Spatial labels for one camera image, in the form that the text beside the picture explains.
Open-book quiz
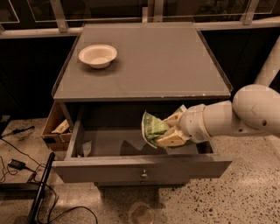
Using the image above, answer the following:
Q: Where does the black screwdriver on floor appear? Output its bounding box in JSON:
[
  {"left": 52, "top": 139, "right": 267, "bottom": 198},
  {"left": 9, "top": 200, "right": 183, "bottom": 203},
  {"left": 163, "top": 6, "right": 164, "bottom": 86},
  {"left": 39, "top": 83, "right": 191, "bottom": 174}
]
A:
[{"left": 0, "top": 126, "right": 35, "bottom": 139}]

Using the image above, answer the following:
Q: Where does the black power adapter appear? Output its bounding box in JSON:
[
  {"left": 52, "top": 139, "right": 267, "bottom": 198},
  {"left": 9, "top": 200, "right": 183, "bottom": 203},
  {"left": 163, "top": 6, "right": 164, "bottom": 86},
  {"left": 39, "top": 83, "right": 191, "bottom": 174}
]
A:
[{"left": 8, "top": 159, "right": 25, "bottom": 171}]

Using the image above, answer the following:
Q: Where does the white paper bowl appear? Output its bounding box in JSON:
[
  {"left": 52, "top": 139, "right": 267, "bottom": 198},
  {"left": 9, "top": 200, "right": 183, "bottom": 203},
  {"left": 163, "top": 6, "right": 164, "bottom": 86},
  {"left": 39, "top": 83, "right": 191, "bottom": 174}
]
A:
[{"left": 79, "top": 45, "right": 117, "bottom": 69}]

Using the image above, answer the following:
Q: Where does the metal window railing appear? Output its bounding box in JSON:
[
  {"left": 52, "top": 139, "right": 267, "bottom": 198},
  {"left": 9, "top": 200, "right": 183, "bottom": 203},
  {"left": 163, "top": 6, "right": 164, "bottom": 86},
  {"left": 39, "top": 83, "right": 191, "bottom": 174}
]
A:
[{"left": 0, "top": 0, "right": 280, "bottom": 39}]

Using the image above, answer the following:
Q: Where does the grey wooden cabinet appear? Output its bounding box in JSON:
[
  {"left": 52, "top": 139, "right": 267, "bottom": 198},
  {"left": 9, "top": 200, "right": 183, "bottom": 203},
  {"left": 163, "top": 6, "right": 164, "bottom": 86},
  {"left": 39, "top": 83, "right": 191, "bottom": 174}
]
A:
[{"left": 51, "top": 22, "right": 234, "bottom": 187}]

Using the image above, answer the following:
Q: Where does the green jalapeno chip bag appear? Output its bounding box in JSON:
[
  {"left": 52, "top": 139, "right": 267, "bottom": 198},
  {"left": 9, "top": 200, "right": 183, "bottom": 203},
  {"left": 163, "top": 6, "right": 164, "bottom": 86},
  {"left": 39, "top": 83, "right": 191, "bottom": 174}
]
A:
[{"left": 141, "top": 105, "right": 193, "bottom": 149}]

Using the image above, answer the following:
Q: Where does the black bar on floor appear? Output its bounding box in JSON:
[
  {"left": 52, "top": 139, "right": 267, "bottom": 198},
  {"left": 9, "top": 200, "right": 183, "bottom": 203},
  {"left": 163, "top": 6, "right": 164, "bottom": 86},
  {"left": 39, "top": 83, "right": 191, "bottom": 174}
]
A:
[{"left": 25, "top": 152, "right": 55, "bottom": 224}]

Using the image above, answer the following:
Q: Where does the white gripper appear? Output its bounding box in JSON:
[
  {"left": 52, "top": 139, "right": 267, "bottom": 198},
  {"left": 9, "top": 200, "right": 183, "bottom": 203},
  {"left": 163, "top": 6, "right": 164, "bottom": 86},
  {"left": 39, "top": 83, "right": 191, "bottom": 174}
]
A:
[{"left": 156, "top": 104, "right": 211, "bottom": 148}]

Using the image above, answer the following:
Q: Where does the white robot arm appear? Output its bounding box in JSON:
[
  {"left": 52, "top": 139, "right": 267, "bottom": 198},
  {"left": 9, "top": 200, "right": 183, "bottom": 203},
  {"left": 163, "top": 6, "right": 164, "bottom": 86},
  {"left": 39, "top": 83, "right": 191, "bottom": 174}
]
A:
[{"left": 156, "top": 38, "right": 280, "bottom": 147}]

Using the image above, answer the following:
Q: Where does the brass drawer knob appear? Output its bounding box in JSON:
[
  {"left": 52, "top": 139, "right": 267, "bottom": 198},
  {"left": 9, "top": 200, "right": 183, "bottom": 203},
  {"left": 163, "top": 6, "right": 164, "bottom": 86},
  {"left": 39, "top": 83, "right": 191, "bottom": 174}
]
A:
[{"left": 141, "top": 169, "right": 148, "bottom": 179}]

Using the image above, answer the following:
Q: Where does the black cable on floor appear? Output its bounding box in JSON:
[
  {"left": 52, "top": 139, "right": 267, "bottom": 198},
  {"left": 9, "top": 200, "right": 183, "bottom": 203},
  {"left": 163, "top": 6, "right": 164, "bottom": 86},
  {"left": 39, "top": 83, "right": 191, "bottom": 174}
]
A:
[{"left": 0, "top": 137, "right": 99, "bottom": 224}]

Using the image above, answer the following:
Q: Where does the open grey top drawer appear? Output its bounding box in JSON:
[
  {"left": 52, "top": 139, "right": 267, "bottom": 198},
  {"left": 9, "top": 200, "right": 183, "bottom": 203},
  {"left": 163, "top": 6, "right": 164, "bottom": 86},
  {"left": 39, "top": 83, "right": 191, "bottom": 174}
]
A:
[{"left": 52, "top": 119, "right": 232, "bottom": 186}]

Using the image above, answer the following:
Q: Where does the cardboard box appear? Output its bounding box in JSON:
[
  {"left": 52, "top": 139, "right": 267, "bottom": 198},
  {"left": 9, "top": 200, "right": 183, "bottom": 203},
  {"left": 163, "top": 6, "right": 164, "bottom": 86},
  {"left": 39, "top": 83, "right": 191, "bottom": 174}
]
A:
[{"left": 42, "top": 102, "right": 72, "bottom": 151}]

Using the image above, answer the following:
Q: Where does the yellow packet in box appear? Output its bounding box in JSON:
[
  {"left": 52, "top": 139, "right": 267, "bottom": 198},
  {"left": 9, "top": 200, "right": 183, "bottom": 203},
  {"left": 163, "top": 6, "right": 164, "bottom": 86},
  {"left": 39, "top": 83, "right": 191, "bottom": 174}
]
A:
[{"left": 52, "top": 119, "right": 69, "bottom": 134}]

